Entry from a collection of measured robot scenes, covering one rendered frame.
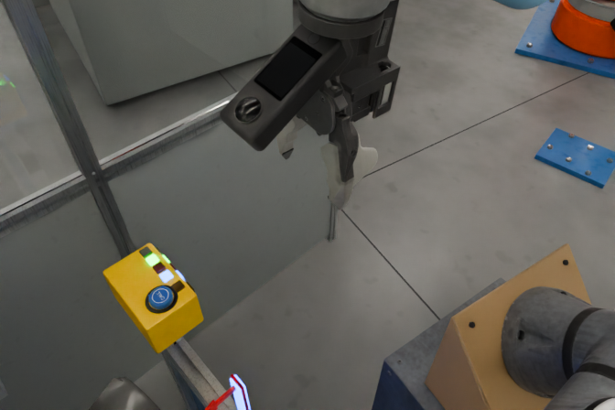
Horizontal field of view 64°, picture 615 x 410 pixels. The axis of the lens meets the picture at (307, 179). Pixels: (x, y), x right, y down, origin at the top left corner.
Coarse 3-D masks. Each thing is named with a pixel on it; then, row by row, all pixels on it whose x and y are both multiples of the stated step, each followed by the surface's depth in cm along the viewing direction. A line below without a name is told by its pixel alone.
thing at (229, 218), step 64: (128, 192) 127; (192, 192) 144; (256, 192) 167; (320, 192) 198; (0, 256) 111; (64, 256) 124; (192, 256) 161; (256, 256) 189; (0, 320) 121; (64, 320) 136; (128, 320) 155; (64, 384) 150
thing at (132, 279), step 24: (120, 264) 90; (144, 264) 90; (168, 264) 90; (120, 288) 86; (144, 288) 86; (144, 312) 83; (168, 312) 83; (192, 312) 87; (144, 336) 88; (168, 336) 86
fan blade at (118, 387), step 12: (108, 384) 60; (120, 384) 60; (132, 384) 60; (108, 396) 59; (120, 396) 59; (132, 396) 59; (144, 396) 60; (96, 408) 59; (108, 408) 59; (120, 408) 59; (132, 408) 59; (144, 408) 59; (156, 408) 59
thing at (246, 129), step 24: (288, 48) 41; (312, 48) 41; (336, 48) 40; (264, 72) 41; (288, 72) 41; (312, 72) 40; (240, 96) 41; (264, 96) 41; (288, 96) 40; (240, 120) 40; (264, 120) 40; (288, 120) 41; (264, 144) 41
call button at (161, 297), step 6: (156, 288) 85; (162, 288) 85; (168, 288) 85; (150, 294) 84; (156, 294) 84; (162, 294) 84; (168, 294) 84; (150, 300) 83; (156, 300) 83; (162, 300) 83; (168, 300) 83; (156, 306) 82; (162, 306) 83
